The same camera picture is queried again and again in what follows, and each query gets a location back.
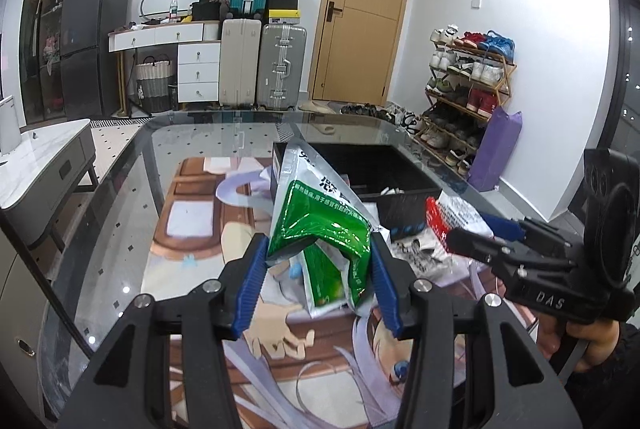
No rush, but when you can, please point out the red white soft packet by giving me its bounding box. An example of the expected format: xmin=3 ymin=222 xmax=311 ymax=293
xmin=392 ymin=192 xmax=494 ymax=286

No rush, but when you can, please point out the green white medicine pouch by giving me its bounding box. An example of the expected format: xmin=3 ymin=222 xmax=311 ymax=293
xmin=267 ymin=140 xmax=388 ymax=317

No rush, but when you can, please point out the person's right hand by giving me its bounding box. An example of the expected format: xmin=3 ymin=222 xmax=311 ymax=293
xmin=537 ymin=313 xmax=620 ymax=373

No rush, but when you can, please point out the purple bag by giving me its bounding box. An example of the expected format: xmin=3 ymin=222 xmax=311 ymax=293
xmin=468 ymin=108 xmax=523 ymax=192

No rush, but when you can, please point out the black storage box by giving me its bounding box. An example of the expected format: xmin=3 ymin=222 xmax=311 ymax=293
xmin=271 ymin=141 xmax=444 ymax=235

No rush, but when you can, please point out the wooden shoe rack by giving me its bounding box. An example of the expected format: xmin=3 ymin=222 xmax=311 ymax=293
xmin=416 ymin=24 xmax=516 ymax=178

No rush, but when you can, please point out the grey side cabinet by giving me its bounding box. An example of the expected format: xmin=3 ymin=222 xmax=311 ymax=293
xmin=1 ymin=118 xmax=98 ymax=249

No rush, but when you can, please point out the wooden door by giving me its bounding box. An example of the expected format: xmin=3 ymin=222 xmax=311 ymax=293
xmin=308 ymin=0 xmax=407 ymax=104

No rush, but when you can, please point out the silver suitcase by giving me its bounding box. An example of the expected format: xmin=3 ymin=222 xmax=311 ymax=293
xmin=256 ymin=24 xmax=307 ymax=111

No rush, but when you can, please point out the woven laundry basket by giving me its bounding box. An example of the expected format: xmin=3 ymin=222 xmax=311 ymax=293
xmin=134 ymin=56 xmax=177 ymax=114

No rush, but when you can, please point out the beige suitcase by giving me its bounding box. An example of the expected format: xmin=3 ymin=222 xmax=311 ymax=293
xmin=219 ymin=19 xmax=262 ymax=108

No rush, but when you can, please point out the white drawer desk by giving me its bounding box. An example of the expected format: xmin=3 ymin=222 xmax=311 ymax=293
xmin=108 ymin=21 xmax=221 ymax=111

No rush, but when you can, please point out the plastic water bottle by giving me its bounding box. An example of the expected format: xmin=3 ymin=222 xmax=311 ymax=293
xmin=168 ymin=0 xmax=179 ymax=23

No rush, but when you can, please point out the black refrigerator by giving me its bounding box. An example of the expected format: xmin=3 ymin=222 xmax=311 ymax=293
xmin=61 ymin=0 xmax=129 ymax=120

